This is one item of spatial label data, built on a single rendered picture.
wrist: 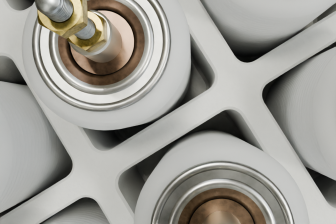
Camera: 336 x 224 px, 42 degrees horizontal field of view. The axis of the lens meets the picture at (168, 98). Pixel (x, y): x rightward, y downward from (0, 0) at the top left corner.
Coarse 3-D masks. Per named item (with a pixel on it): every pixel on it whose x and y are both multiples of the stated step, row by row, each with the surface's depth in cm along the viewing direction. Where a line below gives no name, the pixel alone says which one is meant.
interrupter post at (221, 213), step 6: (210, 216) 23; (216, 216) 22; (222, 216) 22; (228, 216) 22; (234, 216) 23; (204, 222) 23; (210, 222) 22; (216, 222) 21; (222, 222) 21; (228, 222) 21; (234, 222) 21
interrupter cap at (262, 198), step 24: (192, 168) 23; (216, 168) 23; (240, 168) 23; (168, 192) 23; (192, 192) 23; (216, 192) 23; (240, 192) 23; (264, 192) 23; (168, 216) 23; (192, 216) 23; (240, 216) 23; (264, 216) 23; (288, 216) 23
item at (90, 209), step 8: (80, 200) 39; (88, 200) 38; (64, 208) 37; (72, 208) 36; (80, 208) 35; (88, 208) 35; (96, 208) 36; (56, 216) 34; (64, 216) 33; (72, 216) 33; (80, 216) 33; (88, 216) 33; (96, 216) 34; (104, 216) 34
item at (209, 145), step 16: (176, 144) 32; (192, 144) 24; (208, 144) 24; (224, 144) 24; (240, 144) 24; (160, 160) 30; (176, 160) 24; (192, 160) 23; (208, 160) 23; (240, 160) 23; (256, 160) 23; (272, 160) 24; (160, 176) 24; (272, 176) 23; (288, 176) 24; (144, 192) 24; (160, 192) 23; (288, 192) 23; (144, 208) 24; (304, 208) 24
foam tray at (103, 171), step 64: (0, 0) 32; (192, 0) 31; (0, 64) 34; (192, 64) 42; (256, 64) 30; (64, 128) 31; (128, 128) 42; (192, 128) 31; (256, 128) 30; (64, 192) 31; (128, 192) 33; (320, 192) 30
